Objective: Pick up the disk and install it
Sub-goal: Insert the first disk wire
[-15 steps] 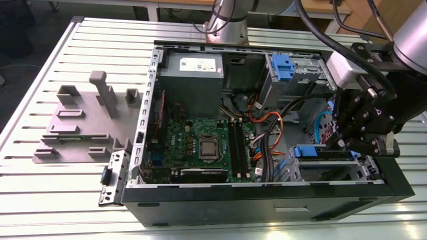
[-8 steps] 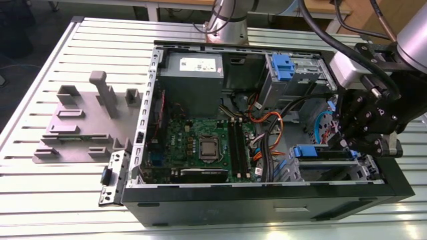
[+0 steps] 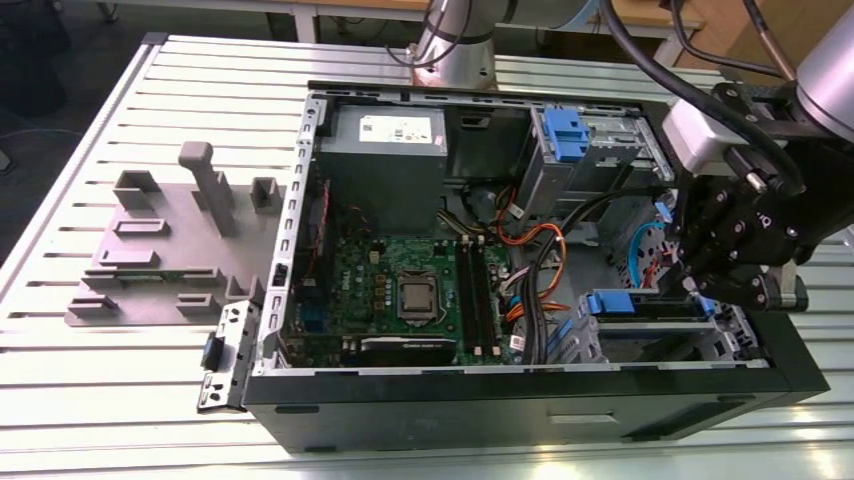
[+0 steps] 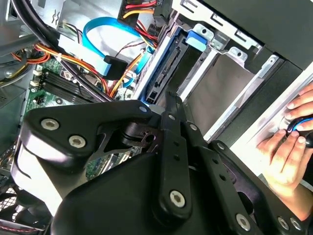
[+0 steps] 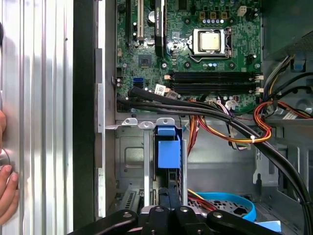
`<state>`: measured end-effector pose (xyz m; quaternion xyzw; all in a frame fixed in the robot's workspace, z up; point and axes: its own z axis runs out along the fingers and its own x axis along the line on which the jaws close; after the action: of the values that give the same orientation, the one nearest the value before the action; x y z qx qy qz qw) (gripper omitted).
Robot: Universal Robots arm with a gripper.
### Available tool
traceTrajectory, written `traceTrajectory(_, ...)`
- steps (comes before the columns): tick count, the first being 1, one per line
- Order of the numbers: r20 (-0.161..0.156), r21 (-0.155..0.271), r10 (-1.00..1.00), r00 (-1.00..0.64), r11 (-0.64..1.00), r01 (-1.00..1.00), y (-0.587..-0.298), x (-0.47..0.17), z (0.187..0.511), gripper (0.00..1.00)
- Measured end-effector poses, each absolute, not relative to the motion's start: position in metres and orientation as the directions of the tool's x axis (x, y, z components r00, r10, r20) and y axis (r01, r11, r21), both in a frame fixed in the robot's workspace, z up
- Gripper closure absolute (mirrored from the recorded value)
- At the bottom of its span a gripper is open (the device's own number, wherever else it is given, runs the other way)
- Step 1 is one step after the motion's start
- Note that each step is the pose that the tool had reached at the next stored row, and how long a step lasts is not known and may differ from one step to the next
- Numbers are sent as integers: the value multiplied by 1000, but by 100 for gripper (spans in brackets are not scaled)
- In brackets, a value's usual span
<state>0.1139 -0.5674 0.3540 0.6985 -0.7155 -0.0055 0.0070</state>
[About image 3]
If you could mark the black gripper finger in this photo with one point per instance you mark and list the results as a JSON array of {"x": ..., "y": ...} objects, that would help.
[
  {"x": 727, "y": 287},
  {"x": 707, "y": 225}
]

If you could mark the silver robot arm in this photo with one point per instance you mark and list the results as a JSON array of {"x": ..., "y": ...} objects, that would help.
[{"x": 460, "y": 65}]

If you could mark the metal disk bay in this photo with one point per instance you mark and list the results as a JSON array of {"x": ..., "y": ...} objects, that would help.
[{"x": 650, "y": 328}]

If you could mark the metal drive cage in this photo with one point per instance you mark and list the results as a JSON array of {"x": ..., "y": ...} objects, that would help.
[{"x": 587, "y": 175}]

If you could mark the blue drive latch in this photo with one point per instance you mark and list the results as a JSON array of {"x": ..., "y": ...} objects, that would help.
[{"x": 563, "y": 125}]

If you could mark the black RAM slot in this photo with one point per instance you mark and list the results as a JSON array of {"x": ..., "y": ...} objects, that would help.
[
  {"x": 475, "y": 300},
  {"x": 492, "y": 300},
  {"x": 466, "y": 300},
  {"x": 483, "y": 300}
]

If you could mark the wooden cabinet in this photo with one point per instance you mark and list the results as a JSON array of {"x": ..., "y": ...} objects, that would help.
[{"x": 723, "y": 25}]

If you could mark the silver CPU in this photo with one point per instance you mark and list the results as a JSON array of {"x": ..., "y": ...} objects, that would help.
[{"x": 419, "y": 296}]

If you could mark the CPU socket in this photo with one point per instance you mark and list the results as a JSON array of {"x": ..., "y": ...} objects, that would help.
[{"x": 420, "y": 318}]

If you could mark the black PC case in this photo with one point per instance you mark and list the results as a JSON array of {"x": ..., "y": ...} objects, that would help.
[{"x": 467, "y": 415}]

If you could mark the grey power supply unit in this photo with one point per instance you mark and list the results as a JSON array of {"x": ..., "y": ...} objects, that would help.
[{"x": 380, "y": 190}]

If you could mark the black graphics card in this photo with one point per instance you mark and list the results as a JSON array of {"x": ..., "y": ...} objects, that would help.
[{"x": 407, "y": 350}]

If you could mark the green motherboard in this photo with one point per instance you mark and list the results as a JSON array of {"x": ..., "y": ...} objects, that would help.
[{"x": 360, "y": 260}]

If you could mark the small dark latch knob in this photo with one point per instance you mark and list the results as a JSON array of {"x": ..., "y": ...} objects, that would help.
[{"x": 213, "y": 352}]

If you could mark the grey parts rack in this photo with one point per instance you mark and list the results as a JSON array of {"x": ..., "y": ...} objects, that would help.
[{"x": 167, "y": 250}]

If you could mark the green RAM stick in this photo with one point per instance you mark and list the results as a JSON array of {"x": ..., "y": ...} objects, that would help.
[{"x": 143, "y": 276}]

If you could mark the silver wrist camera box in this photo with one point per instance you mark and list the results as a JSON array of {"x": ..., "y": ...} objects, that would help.
[{"x": 700, "y": 135}]

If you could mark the grey metal hinged bracket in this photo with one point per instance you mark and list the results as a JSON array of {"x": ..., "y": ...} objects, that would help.
[{"x": 233, "y": 350}]

